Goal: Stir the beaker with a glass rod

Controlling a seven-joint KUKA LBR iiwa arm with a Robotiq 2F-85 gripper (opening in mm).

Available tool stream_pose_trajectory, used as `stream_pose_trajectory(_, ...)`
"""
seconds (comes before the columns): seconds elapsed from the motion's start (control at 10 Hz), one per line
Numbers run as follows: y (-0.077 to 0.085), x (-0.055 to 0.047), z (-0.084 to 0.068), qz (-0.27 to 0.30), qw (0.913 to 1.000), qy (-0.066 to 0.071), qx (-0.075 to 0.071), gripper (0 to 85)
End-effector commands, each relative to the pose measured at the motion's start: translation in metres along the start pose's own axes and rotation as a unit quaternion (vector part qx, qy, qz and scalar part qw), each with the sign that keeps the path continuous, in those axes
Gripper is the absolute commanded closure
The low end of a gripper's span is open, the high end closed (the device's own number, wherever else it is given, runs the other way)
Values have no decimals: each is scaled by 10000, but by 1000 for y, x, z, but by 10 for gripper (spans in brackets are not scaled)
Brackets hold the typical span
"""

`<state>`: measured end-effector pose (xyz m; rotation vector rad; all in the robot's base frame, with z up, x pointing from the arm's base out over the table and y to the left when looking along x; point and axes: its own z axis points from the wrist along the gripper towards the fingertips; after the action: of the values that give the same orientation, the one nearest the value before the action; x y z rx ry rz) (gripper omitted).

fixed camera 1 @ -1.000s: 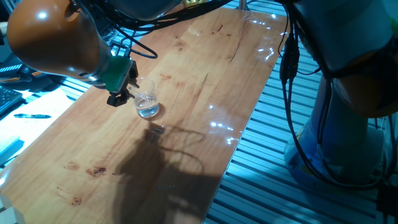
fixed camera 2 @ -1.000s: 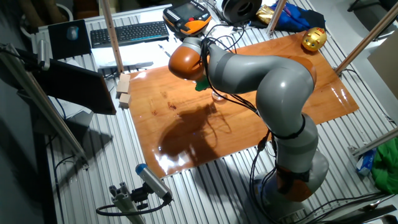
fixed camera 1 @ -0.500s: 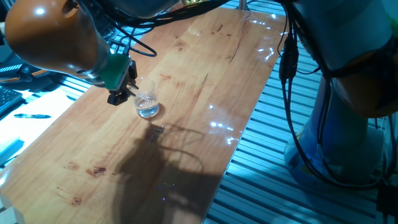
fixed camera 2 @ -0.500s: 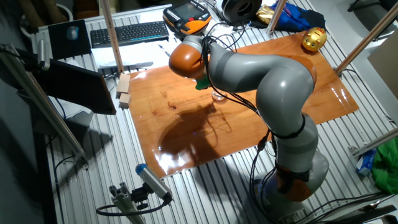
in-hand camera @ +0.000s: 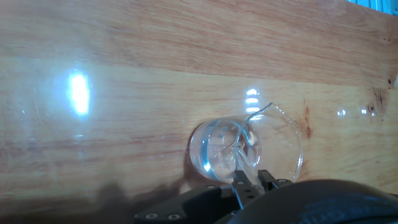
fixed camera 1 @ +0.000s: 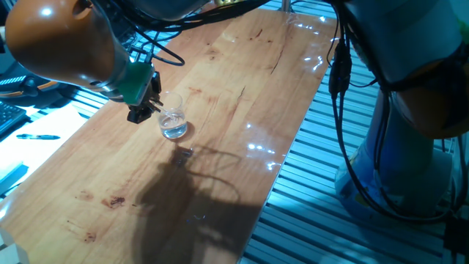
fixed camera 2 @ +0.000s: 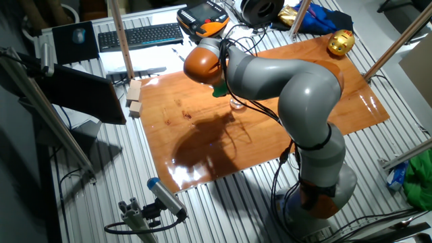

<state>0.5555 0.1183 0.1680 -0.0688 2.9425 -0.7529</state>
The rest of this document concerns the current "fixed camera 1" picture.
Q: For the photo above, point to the glass beaker with water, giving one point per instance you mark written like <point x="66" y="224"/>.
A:
<point x="174" y="128"/>

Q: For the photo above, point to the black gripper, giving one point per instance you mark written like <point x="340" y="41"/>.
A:
<point x="152" y="93"/>

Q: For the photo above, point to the black orange teach pendant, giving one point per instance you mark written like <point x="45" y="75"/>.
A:
<point x="14" y="83"/>

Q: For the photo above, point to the white and blue notebook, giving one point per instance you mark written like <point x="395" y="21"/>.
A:
<point x="11" y="176"/>

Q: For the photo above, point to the aluminium frame post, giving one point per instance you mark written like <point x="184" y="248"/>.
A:
<point x="286" y="4"/>

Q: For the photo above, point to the glossy wooden board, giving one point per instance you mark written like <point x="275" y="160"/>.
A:
<point x="220" y="110"/>

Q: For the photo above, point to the black computer keyboard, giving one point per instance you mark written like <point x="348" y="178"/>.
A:
<point x="9" y="115"/>

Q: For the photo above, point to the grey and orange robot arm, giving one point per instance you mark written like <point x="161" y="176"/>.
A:
<point x="55" y="40"/>

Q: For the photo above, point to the white paper sheet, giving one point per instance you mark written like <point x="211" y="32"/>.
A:
<point x="44" y="150"/>

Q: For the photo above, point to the dark ballpoint pen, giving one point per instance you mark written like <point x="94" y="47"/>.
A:
<point x="36" y="136"/>

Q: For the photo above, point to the clear glass stirring rod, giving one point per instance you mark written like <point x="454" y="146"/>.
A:
<point x="168" y="114"/>

